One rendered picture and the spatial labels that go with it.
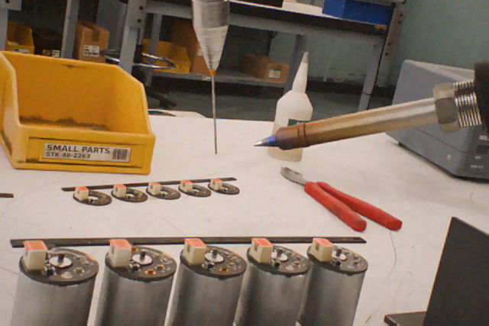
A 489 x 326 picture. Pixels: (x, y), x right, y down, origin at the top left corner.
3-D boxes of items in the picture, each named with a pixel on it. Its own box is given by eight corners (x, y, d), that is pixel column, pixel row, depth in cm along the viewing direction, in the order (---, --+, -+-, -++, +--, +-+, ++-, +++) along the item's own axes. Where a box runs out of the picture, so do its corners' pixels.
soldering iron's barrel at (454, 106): (277, 166, 24) (483, 130, 22) (267, 121, 24) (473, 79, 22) (288, 158, 25) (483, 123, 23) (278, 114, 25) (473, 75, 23)
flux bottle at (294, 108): (297, 164, 67) (322, 58, 65) (263, 155, 68) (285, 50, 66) (304, 156, 71) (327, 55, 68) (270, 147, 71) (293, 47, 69)
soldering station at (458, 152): (554, 194, 76) (584, 102, 74) (454, 182, 73) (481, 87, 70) (466, 149, 90) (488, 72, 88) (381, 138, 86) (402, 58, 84)
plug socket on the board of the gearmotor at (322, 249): (335, 261, 29) (339, 246, 29) (318, 262, 29) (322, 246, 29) (325, 253, 30) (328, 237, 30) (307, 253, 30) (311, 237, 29)
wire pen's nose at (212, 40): (186, 69, 22) (184, 22, 21) (212, 58, 23) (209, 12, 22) (214, 79, 22) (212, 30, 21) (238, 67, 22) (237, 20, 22)
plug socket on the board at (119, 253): (135, 266, 25) (139, 248, 25) (111, 267, 25) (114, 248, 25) (128, 256, 26) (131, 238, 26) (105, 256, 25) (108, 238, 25)
